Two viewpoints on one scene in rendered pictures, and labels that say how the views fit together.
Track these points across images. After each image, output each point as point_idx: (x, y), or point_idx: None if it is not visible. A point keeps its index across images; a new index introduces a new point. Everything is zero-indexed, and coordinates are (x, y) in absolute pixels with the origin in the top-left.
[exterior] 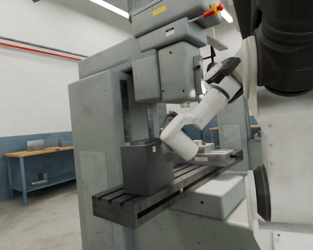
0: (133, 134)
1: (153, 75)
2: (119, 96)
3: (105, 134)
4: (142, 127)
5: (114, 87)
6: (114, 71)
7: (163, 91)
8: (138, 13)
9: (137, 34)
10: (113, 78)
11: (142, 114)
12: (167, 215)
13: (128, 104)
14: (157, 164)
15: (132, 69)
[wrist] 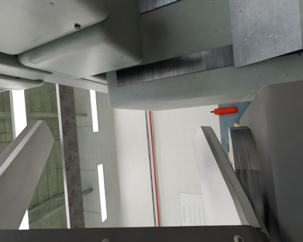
0: (216, 41)
1: (64, 56)
2: (144, 84)
3: (214, 98)
4: (199, 14)
5: (130, 97)
6: (109, 98)
7: (77, 26)
8: (5, 88)
9: (33, 83)
10: (118, 100)
11: (170, 20)
12: None
13: (155, 61)
14: None
15: (89, 75)
